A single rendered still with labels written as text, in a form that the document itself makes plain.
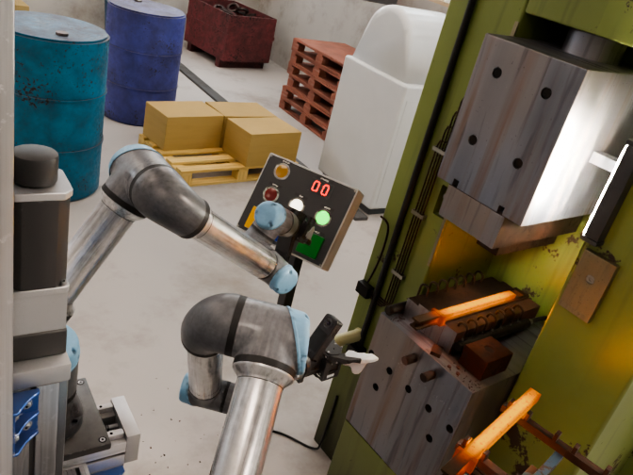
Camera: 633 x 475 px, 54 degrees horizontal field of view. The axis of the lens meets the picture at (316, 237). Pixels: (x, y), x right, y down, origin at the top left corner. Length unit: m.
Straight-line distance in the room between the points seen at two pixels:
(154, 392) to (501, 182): 1.78
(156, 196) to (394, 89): 3.39
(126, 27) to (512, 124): 4.18
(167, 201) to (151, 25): 4.15
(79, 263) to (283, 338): 0.53
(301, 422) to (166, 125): 2.69
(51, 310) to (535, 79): 1.17
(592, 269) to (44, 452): 1.28
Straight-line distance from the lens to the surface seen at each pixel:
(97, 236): 1.42
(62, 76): 3.88
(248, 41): 8.12
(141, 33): 5.40
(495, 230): 1.67
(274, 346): 1.11
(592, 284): 1.69
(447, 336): 1.84
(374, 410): 2.06
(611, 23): 1.69
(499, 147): 1.65
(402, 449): 2.02
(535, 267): 2.20
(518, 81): 1.63
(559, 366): 1.82
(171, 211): 1.30
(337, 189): 1.99
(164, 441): 2.63
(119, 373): 2.89
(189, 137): 4.90
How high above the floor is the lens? 1.93
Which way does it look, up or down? 27 degrees down
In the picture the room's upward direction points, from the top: 15 degrees clockwise
